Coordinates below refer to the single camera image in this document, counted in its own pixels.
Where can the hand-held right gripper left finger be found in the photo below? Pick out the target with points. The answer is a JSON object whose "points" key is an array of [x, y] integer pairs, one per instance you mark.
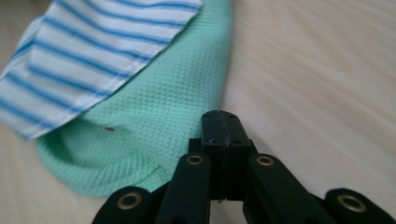
{"points": [[214, 140]]}

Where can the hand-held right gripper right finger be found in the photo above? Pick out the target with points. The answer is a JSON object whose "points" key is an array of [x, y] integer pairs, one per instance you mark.
{"points": [[238, 140]]}

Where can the teal cloth garment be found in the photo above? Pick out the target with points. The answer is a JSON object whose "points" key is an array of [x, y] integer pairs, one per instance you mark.
{"points": [[174, 93]]}

